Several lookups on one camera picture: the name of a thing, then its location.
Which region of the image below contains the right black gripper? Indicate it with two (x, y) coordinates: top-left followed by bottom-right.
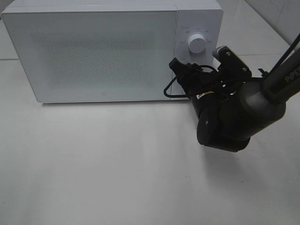
(169, 58), (224, 99)

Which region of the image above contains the white microwave door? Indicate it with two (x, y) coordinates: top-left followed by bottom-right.
(3, 11), (176, 103)

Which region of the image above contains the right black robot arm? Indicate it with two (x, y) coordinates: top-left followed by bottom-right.
(169, 38), (300, 152)

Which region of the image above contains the upper white microwave knob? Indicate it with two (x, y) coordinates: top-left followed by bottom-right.
(187, 33), (206, 54)

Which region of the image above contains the white microwave oven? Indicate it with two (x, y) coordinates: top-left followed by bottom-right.
(1, 0), (223, 103)

